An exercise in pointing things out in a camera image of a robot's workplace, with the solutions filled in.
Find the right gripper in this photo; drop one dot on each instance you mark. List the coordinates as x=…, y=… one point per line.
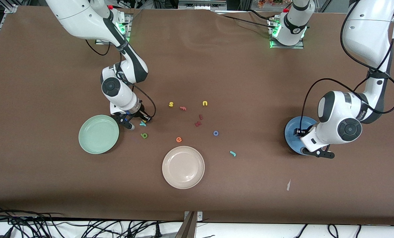
x=142, y=114

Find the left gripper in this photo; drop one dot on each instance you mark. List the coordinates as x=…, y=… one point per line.
x=297, y=132

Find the cyan foam letter y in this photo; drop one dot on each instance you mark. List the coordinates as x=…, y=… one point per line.
x=142, y=124

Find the green foam letter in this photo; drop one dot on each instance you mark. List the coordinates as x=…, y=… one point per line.
x=142, y=134

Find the teal foam letter j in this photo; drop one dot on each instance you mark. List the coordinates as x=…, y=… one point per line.
x=232, y=153

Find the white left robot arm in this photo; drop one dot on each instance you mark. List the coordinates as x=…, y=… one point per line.
x=369, y=36

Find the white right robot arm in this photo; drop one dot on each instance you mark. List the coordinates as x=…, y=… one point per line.
x=81, y=19

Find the blue round plate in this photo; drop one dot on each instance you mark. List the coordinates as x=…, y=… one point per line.
x=292, y=129

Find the pale green round plate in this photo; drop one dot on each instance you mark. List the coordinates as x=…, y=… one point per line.
x=94, y=138

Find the white paper scrap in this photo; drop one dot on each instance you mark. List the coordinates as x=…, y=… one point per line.
x=288, y=185

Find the dark red foam letter n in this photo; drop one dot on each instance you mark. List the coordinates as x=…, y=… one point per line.
x=197, y=124

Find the beige round plate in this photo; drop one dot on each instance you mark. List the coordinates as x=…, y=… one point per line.
x=183, y=167

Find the orange artificial flowers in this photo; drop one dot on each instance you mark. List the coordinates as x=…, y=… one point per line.
x=269, y=2

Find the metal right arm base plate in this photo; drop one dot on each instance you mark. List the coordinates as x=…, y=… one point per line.
x=130, y=24

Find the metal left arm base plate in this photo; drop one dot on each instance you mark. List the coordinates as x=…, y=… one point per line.
x=296, y=46

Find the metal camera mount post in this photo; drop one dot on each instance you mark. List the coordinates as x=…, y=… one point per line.
x=190, y=228

